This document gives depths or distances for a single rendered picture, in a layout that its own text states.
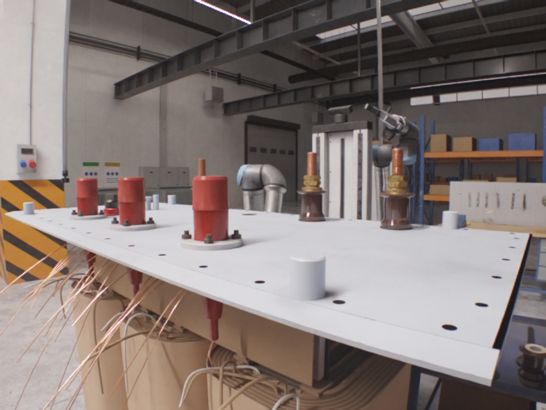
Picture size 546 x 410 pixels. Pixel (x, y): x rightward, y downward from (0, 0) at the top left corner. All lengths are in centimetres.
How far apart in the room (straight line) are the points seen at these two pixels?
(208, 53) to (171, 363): 1019
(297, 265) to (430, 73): 1294
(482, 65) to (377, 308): 1263
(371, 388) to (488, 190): 504
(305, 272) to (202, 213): 33
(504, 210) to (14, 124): 708
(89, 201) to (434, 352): 111
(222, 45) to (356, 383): 997
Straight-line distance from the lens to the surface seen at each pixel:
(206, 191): 66
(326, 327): 34
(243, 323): 79
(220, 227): 67
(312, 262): 37
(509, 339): 162
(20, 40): 618
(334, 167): 194
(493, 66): 1285
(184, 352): 97
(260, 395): 76
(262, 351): 78
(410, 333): 33
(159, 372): 103
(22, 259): 595
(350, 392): 78
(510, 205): 565
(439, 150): 886
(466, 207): 574
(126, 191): 94
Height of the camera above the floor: 149
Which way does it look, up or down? 4 degrees down
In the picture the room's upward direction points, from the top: straight up
